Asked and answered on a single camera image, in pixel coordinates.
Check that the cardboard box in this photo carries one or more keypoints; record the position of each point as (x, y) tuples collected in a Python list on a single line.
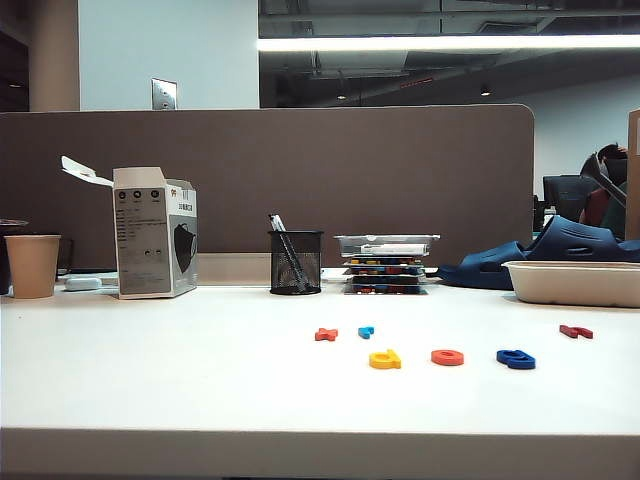
[(634, 175)]

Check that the light blue letter magnet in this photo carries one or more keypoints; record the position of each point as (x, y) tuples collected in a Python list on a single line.
[(366, 332)]

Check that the letter magnet tray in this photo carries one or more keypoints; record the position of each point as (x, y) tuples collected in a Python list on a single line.
[(385, 289), (385, 279), (385, 270), (385, 260)]

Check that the orange letter o magnet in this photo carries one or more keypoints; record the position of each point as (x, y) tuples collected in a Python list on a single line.
[(438, 358)]

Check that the navy blue slipper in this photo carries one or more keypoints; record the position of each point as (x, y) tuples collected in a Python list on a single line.
[(565, 235), (480, 267)]

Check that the brown paper cup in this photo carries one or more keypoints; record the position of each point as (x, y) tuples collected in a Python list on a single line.
[(32, 267)]

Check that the open face mask box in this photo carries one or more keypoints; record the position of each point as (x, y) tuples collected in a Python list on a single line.
[(145, 240)]

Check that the beige pulp food tray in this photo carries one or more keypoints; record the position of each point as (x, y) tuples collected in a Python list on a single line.
[(575, 285)]

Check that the dark blue letter magnet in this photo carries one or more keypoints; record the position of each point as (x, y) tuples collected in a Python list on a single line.
[(520, 362)]

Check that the small white case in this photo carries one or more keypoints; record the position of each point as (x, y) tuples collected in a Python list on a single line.
[(82, 283)]

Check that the metal wall plate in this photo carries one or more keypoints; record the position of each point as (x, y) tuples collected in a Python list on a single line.
[(164, 94)]

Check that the dark red letter magnet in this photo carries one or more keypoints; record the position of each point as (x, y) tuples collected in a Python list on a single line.
[(569, 330)]

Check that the orange letter x magnet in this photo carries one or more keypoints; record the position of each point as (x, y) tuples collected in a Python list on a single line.
[(326, 334)]

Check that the person in background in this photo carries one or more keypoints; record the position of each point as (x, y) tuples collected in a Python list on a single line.
[(614, 152)]

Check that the ceiling light strip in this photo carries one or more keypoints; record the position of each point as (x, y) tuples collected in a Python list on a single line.
[(450, 42)]

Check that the black and white pen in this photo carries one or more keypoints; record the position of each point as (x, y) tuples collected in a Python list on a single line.
[(276, 222)]

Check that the black monitor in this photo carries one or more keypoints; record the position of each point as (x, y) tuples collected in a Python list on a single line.
[(562, 192)]

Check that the brown desk partition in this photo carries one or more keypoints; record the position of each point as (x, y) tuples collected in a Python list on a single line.
[(300, 165)]

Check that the clear plastic case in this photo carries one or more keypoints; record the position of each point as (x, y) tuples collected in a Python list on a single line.
[(385, 246)]

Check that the grey angular tool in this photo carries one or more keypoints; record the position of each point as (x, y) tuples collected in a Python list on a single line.
[(607, 182)]

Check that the yellow letter d magnet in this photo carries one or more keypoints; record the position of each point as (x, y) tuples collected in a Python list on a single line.
[(385, 361)]

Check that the black mesh pen holder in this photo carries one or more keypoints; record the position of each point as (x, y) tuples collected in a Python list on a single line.
[(295, 272)]

